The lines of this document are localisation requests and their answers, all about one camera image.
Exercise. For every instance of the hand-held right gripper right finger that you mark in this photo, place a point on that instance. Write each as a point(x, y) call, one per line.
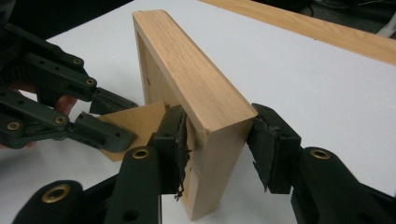
point(280, 149)

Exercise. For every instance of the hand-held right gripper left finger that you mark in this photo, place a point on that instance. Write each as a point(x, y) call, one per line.
point(146, 174)

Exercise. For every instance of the brown frame backing board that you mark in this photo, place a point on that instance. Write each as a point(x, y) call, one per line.
point(140, 119)

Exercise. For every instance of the wooden picture frame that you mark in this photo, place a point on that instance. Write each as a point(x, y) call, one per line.
point(193, 77)

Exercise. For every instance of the wooden table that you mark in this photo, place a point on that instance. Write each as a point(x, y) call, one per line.
point(327, 32)

